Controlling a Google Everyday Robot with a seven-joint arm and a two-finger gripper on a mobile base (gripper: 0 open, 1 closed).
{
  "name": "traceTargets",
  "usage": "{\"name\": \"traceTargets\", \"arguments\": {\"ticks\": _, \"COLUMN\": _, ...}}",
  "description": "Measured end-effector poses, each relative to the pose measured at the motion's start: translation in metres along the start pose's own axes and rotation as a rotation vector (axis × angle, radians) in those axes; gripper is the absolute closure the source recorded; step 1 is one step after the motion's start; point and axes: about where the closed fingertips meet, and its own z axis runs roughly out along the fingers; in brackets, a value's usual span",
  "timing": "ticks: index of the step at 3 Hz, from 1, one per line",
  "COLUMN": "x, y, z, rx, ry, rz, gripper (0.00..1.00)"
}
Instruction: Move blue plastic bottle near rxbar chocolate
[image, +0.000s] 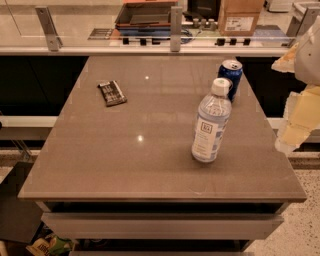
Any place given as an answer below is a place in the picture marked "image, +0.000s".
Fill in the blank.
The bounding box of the middle metal bracket post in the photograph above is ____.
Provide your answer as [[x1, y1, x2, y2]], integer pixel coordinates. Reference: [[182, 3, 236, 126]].
[[170, 6, 182, 52]]

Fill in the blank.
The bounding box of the metal bracket post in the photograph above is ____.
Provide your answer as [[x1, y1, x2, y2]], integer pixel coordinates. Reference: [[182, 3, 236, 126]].
[[170, 6, 182, 52], [282, 7, 320, 47], [35, 6, 62, 52]]

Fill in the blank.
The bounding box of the cardboard box with label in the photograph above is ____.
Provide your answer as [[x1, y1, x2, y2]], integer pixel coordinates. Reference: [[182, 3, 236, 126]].
[[218, 0, 265, 36]]

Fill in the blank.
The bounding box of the grey tray bin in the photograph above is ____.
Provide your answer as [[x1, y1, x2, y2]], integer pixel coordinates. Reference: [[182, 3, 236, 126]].
[[115, 0, 177, 28]]

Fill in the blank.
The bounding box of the dark floor panel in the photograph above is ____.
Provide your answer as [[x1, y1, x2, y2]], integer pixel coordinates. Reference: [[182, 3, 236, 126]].
[[0, 162, 42, 243]]

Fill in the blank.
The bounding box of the green snack bag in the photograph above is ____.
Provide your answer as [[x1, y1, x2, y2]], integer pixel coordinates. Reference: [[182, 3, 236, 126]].
[[26, 235, 74, 256]]

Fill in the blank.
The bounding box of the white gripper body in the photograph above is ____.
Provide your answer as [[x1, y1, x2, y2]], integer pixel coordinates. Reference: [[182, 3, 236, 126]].
[[294, 16, 320, 85]]

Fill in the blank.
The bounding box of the rxbar chocolate bar wrapper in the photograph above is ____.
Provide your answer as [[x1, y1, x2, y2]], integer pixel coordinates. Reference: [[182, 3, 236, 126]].
[[98, 80, 127, 107]]

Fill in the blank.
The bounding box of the grey cabinet drawer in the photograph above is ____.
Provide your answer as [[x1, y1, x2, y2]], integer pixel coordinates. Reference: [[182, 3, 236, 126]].
[[42, 213, 283, 240]]

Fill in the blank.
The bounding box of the left metal bracket post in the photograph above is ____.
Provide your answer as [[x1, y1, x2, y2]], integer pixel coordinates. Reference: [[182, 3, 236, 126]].
[[35, 6, 62, 52]]

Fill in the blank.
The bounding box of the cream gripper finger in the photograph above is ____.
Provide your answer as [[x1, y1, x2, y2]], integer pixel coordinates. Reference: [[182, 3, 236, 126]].
[[275, 85, 320, 154], [271, 43, 299, 73]]

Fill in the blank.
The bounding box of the right metal bracket post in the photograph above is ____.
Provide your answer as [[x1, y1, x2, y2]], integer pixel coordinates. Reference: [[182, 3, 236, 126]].
[[282, 7, 320, 47]]

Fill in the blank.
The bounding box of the blue plastic water bottle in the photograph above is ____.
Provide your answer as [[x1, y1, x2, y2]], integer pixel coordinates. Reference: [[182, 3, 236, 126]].
[[191, 78, 232, 163]]

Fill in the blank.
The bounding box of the blue soda can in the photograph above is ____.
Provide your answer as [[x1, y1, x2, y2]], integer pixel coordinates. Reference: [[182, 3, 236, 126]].
[[218, 59, 243, 102]]

